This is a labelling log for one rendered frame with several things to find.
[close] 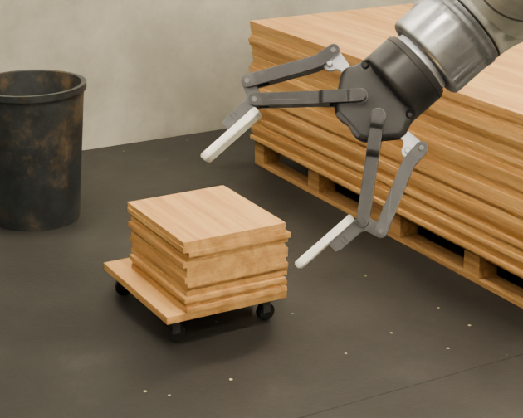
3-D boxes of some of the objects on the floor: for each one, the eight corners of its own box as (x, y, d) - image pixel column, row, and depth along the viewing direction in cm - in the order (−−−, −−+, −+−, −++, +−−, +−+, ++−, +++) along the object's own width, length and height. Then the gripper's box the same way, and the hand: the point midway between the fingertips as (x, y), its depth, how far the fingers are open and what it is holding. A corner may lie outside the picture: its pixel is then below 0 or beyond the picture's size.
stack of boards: (759, 284, 496) (787, 99, 470) (567, 338, 448) (586, 137, 422) (407, 137, 698) (412, 2, 672) (248, 163, 650) (247, 20, 624)
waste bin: (109, 224, 562) (104, 88, 541) (-3, 245, 538) (-14, 103, 516) (68, 191, 607) (61, 64, 585) (-37, 208, 582) (-49, 76, 560)
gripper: (505, 163, 116) (339, 310, 118) (334, -24, 119) (173, 120, 120) (513, 156, 109) (334, 313, 110) (330, -44, 112) (158, 110, 113)
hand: (259, 204), depth 115 cm, fingers open, 13 cm apart
